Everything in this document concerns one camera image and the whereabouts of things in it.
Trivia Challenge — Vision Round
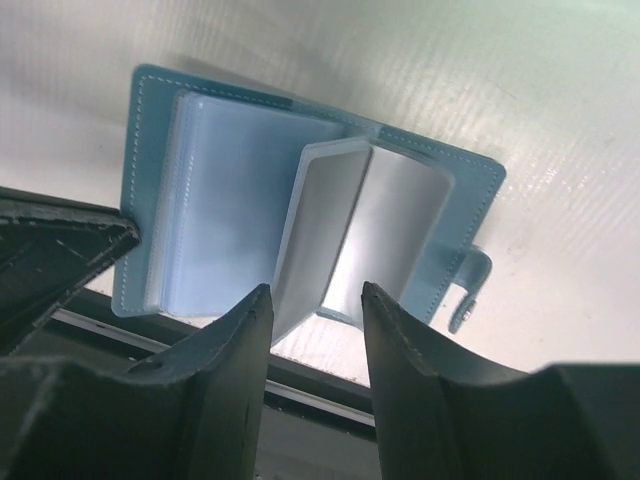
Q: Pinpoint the blue leather card holder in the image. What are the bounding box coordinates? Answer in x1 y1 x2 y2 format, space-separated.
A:
112 65 506 332

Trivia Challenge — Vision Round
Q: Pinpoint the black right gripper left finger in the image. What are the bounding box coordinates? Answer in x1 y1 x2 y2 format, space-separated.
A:
1 284 274 479

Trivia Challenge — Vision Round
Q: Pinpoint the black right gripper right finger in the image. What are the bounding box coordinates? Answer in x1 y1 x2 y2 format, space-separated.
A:
361 282 639 479

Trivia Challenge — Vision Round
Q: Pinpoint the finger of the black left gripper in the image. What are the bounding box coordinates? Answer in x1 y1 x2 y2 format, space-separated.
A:
1 187 140 356

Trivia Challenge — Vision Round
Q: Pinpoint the silver credit card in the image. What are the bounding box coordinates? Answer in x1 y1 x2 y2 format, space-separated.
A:
272 138 455 342

